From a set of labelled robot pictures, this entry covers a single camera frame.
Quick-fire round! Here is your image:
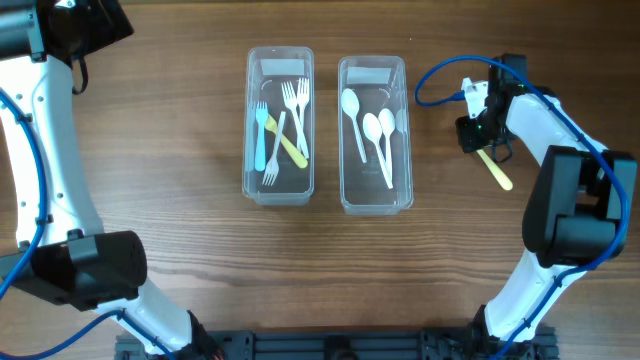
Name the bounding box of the clear plastic container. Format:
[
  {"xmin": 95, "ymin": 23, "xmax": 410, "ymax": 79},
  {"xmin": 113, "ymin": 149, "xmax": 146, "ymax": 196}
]
[
  {"xmin": 338, "ymin": 55, "xmax": 414, "ymax": 216},
  {"xmin": 243, "ymin": 46, "xmax": 315, "ymax": 206}
]

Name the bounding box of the yellow plastic spoon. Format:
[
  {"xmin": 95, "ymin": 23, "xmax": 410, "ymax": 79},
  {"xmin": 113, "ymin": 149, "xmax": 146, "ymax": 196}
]
[{"xmin": 476, "ymin": 149, "xmax": 513, "ymax": 191}]

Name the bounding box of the yellow plastic fork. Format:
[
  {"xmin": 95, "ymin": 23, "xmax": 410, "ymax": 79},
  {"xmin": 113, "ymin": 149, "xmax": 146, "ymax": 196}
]
[{"xmin": 266, "ymin": 116, "xmax": 308, "ymax": 169}]

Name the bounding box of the curved white plastic fork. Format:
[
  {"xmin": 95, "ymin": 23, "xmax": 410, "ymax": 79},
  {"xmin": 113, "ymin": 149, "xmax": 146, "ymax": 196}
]
[{"xmin": 297, "ymin": 77, "xmax": 310, "ymax": 158}]

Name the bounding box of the right clear plastic container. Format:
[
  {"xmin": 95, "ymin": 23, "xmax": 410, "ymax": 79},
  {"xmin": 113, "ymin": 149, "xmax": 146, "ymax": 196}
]
[{"xmin": 338, "ymin": 55, "xmax": 414, "ymax": 216}]

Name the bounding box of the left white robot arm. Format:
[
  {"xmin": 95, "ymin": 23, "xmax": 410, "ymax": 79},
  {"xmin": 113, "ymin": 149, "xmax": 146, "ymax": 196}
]
[{"xmin": 1, "ymin": 0, "xmax": 224, "ymax": 359}]

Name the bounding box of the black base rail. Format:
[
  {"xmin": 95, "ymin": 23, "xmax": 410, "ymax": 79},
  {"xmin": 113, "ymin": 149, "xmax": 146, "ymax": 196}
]
[{"xmin": 113, "ymin": 327, "xmax": 560, "ymax": 360}]

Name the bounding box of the blue cable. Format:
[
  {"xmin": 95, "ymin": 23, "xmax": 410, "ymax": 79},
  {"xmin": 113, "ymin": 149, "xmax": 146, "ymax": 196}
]
[
  {"xmin": 413, "ymin": 54, "xmax": 632, "ymax": 360},
  {"xmin": 0, "ymin": 89, "xmax": 174, "ymax": 360}
]

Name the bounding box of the right blue cable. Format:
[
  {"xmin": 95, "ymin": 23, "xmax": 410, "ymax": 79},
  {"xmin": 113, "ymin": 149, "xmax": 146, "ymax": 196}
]
[{"xmin": 413, "ymin": 54, "xmax": 632, "ymax": 360}]

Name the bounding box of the thin white plastic fork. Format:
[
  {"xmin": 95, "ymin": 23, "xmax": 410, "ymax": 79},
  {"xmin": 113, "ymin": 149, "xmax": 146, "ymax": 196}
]
[{"xmin": 262, "ymin": 111, "xmax": 286, "ymax": 186}]

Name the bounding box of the left blue cable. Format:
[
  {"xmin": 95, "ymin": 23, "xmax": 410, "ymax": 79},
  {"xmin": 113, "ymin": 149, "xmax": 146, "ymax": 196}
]
[{"xmin": 0, "ymin": 89, "xmax": 174, "ymax": 360}]

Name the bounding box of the left clear plastic container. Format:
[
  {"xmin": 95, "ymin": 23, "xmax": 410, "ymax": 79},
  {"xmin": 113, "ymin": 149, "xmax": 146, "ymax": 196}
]
[{"xmin": 243, "ymin": 46, "xmax": 315, "ymax": 206}]

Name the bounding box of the wide white plastic fork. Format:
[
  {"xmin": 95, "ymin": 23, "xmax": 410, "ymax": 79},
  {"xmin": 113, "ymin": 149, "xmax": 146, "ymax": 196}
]
[{"xmin": 255, "ymin": 101, "xmax": 269, "ymax": 172}]

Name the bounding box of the white plastic spoon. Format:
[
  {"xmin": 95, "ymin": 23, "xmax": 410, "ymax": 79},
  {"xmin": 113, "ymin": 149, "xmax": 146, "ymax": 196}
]
[
  {"xmin": 378, "ymin": 108, "xmax": 395, "ymax": 174},
  {"xmin": 341, "ymin": 88, "xmax": 367, "ymax": 163},
  {"xmin": 363, "ymin": 113, "xmax": 393, "ymax": 189}
]

